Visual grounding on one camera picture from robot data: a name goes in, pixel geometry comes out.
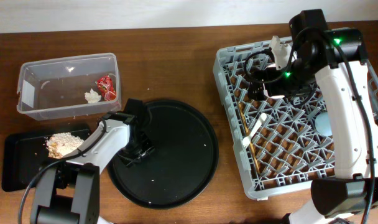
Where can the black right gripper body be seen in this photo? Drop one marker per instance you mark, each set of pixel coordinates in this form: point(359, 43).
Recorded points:
point(282, 83)

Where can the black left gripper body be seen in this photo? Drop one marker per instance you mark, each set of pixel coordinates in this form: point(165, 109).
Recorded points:
point(137, 150)

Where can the wooden chopstick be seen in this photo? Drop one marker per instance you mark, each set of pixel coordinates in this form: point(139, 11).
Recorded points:
point(247, 132)

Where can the white plastic fork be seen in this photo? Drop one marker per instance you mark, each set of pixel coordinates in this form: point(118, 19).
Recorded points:
point(247, 140)

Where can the white tissue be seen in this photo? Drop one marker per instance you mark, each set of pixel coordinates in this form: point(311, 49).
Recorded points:
point(92, 97)

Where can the blue plastic cup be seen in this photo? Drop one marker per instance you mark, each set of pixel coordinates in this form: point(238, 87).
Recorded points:
point(322, 124)

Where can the pile of rice and shells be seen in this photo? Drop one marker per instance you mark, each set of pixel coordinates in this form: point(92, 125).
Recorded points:
point(61, 144)

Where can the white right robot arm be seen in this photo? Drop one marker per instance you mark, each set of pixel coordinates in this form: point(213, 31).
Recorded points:
point(334, 61)

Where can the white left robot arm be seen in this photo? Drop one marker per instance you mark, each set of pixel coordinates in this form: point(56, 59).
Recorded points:
point(67, 190)

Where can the clear plastic waste bin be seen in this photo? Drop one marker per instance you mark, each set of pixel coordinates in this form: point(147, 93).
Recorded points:
point(55, 88)

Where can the round black tray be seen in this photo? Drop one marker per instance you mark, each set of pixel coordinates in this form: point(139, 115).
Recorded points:
point(182, 164)

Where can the red snack wrapper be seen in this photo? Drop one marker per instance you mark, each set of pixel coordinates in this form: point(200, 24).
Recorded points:
point(106, 87)

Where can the black rectangular tray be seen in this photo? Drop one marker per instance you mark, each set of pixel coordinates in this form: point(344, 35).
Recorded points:
point(25, 152)

